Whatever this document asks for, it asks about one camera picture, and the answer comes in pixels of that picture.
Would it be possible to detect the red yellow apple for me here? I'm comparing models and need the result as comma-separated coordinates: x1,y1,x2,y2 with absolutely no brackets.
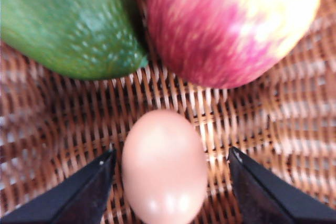
147,0,321,89

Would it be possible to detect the brown wicker basket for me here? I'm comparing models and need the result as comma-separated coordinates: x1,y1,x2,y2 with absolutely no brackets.
0,0,336,224

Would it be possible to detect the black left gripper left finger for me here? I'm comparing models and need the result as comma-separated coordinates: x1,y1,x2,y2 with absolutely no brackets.
0,148,117,224

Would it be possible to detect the green avocado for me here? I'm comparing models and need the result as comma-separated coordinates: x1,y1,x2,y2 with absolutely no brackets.
0,0,148,80

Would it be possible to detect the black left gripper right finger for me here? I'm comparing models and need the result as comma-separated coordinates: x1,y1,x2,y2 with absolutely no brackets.
227,147,336,224

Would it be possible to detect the brown egg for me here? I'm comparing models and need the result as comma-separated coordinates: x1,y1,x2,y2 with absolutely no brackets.
122,109,208,224

